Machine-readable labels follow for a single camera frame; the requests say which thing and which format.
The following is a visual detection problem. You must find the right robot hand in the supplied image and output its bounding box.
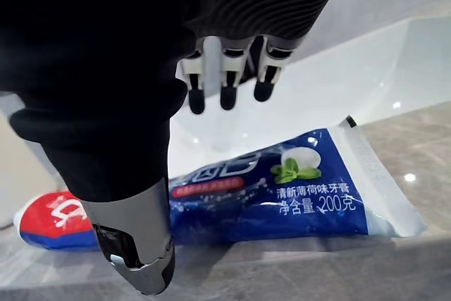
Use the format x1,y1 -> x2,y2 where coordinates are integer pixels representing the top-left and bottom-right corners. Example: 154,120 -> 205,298
0,0 -> 354,296

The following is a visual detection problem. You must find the blue and red toothpaste tube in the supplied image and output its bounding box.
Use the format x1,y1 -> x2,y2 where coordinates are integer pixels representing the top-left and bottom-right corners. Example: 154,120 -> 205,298
13,115 -> 428,252

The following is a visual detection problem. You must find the white ceramic sink basin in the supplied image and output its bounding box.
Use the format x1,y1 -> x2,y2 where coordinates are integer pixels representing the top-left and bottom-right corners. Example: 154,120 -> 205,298
168,14 -> 451,166

